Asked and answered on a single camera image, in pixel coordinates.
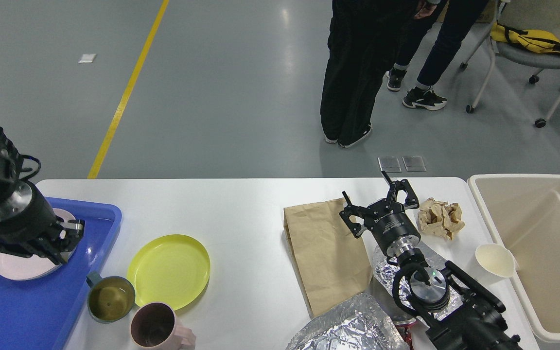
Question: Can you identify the left floor outlet plate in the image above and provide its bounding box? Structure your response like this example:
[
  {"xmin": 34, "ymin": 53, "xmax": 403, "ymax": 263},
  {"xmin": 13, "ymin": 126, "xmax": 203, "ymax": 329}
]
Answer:
[{"xmin": 378, "ymin": 157, "xmax": 402, "ymax": 173}]

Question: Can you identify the person in grey sweater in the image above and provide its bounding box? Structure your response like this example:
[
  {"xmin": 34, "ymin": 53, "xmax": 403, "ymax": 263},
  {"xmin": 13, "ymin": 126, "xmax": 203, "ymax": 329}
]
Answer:
[{"xmin": 320, "ymin": 0, "xmax": 438, "ymax": 148}]

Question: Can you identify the small aluminium foil piece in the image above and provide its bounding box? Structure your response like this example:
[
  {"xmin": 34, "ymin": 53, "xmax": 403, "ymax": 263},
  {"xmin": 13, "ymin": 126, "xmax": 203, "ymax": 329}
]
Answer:
[{"xmin": 371, "ymin": 242, "xmax": 463, "ymax": 321}]

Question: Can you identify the yellow bag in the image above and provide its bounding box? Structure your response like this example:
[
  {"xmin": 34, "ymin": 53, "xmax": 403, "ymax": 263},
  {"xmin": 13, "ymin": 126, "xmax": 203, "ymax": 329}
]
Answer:
[{"xmin": 490, "ymin": 22, "xmax": 560, "ymax": 56}]

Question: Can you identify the blue plastic tray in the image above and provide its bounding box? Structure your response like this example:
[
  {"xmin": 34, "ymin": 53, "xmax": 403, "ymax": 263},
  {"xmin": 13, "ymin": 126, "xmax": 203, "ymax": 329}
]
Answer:
[{"xmin": 0, "ymin": 197, "xmax": 122, "ymax": 350}]

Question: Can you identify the white paper cup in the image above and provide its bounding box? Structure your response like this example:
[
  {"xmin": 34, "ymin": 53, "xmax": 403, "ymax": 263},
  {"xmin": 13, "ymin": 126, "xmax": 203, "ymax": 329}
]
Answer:
[{"xmin": 474, "ymin": 244, "xmax": 519, "ymax": 283}]

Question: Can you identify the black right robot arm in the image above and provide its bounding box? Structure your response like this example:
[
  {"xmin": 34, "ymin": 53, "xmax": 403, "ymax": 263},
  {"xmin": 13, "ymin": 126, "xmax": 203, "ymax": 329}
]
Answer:
[{"xmin": 339, "ymin": 173, "xmax": 521, "ymax": 350}]

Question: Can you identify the person in dark jeans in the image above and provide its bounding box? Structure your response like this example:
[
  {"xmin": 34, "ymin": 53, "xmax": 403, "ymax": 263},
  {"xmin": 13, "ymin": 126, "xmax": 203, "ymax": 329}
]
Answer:
[{"xmin": 386, "ymin": 0, "xmax": 488, "ymax": 111}]

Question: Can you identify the dark green mug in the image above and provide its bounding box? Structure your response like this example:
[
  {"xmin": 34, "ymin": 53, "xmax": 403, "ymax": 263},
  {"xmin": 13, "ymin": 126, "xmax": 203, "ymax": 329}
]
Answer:
[{"xmin": 86, "ymin": 272, "xmax": 136, "ymax": 324}]

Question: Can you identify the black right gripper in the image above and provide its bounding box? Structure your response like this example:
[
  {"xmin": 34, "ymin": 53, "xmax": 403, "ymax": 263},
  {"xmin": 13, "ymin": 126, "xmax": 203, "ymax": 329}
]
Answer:
[{"xmin": 339, "ymin": 172, "xmax": 421, "ymax": 257}]

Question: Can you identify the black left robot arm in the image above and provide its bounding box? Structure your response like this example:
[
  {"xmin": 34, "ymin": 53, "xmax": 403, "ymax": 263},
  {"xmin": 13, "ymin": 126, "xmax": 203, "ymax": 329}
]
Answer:
[{"xmin": 0, "ymin": 127, "xmax": 85, "ymax": 264}]

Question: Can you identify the brown paper bag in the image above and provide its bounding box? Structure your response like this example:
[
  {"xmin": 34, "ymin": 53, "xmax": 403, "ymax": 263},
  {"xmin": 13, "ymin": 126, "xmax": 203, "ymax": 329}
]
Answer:
[{"xmin": 283, "ymin": 198, "xmax": 372, "ymax": 317}]

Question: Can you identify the large crumpled aluminium foil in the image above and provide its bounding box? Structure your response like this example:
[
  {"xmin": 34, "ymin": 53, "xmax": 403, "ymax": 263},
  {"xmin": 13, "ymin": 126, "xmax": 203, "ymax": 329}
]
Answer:
[{"xmin": 286, "ymin": 293, "xmax": 410, "ymax": 350}]

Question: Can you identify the crumpled brown paper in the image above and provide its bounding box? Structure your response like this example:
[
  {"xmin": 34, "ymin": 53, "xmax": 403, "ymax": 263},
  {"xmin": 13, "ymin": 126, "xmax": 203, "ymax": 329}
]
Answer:
[{"xmin": 418, "ymin": 197, "xmax": 465, "ymax": 241}]

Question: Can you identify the right floor outlet plate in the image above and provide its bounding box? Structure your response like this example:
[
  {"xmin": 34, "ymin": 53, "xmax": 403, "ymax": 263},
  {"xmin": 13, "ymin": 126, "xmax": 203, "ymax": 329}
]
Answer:
[{"xmin": 402, "ymin": 156, "xmax": 427, "ymax": 172}]

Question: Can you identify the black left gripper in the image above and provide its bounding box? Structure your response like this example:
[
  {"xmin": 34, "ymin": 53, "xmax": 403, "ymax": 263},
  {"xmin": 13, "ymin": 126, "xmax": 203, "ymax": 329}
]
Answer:
[{"xmin": 0, "ymin": 181, "xmax": 85, "ymax": 264}]

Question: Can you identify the yellow plate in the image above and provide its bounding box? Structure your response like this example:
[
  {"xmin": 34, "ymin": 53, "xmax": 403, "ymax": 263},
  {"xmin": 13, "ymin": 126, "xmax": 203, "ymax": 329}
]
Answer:
[{"xmin": 126, "ymin": 234, "xmax": 211, "ymax": 310}]

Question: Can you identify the floor outlet plate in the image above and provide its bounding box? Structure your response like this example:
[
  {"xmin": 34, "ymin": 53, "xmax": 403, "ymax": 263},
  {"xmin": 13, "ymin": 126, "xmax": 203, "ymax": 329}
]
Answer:
[
  {"xmin": 378, "ymin": 157, "xmax": 402, "ymax": 173},
  {"xmin": 402, "ymin": 156, "xmax": 427, "ymax": 172}
]

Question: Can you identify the pink mug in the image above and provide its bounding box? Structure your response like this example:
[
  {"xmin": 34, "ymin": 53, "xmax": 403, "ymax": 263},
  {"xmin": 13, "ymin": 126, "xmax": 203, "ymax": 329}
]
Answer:
[{"xmin": 129, "ymin": 302, "xmax": 196, "ymax": 350}]

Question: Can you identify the beige plastic bin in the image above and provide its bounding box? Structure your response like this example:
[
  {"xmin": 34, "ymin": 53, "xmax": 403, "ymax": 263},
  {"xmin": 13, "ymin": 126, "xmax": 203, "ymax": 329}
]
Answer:
[{"xmin": 468, "ymin": 174, "xmax": 560, "ymax": 343}]

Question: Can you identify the pink plate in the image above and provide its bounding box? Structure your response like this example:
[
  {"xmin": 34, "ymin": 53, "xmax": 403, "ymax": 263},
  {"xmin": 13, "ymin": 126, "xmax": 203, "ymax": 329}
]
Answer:
[{"xmin": 0, "ymin": 208, "xmax": 77, "ymax": 281}]

